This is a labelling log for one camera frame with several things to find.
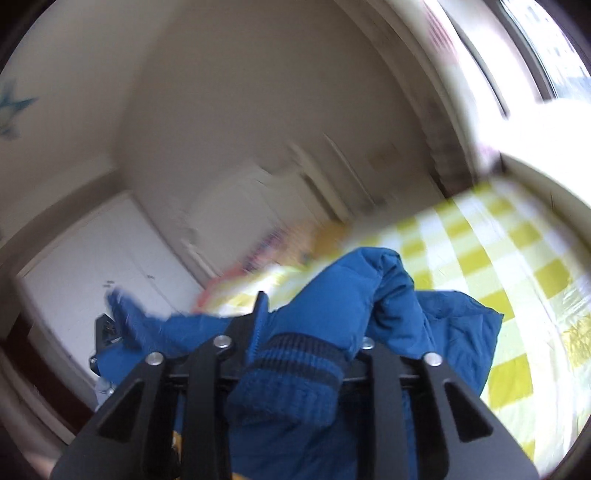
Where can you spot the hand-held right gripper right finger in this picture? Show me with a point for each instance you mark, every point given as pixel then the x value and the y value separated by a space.
pixel 390 392

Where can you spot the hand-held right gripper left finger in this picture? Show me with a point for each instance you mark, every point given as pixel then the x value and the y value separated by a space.
pixel 257 332

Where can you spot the blue quilted jacket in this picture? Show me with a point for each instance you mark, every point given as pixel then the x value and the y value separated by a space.
pixel 332 314

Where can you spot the white wardrobe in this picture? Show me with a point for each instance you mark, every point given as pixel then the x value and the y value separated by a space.
pixel 92 277

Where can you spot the patterned colourful pillow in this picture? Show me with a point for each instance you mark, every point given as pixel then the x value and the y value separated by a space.
pixel 274 242

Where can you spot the yellow pillow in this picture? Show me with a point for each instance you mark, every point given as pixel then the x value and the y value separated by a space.
pixel 332 237

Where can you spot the white bed headboard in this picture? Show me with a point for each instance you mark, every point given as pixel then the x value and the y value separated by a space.
pixel 249 207

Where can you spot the yellow white checked blanket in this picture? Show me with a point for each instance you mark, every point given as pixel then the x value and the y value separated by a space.
pixel 485 258

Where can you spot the white window sill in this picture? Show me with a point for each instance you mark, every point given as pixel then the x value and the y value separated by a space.
pixel 545 138

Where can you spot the printed beige curtain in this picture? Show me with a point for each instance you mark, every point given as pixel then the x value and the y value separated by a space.
pixel 438 92

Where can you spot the dark framed window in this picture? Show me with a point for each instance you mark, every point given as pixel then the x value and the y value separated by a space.
pixel 554 55

